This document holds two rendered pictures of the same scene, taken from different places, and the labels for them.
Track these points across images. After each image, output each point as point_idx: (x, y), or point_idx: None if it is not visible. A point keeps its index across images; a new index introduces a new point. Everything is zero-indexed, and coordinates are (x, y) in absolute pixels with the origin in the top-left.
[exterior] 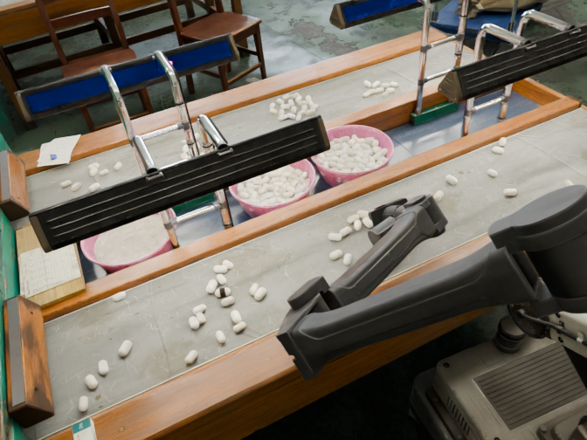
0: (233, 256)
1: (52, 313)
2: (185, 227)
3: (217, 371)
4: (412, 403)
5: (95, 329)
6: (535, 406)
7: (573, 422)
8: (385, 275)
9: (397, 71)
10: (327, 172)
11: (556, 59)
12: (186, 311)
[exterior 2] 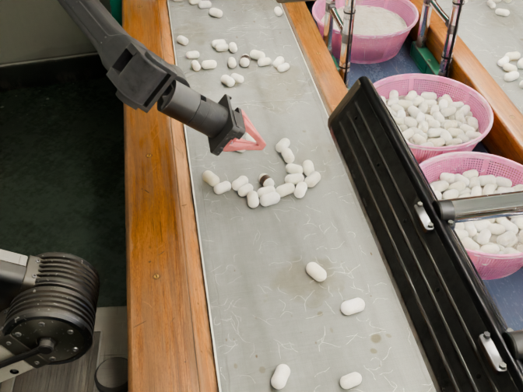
0: (297, 75)
1: None
2: (391, 73)
3: (152, 45)
4: None
5: (250, 4)
6: (28, 376)
7: None
8: (62, 4)
9: None
10: (431, 169)
11: (418, 316)
12: (239, 44)
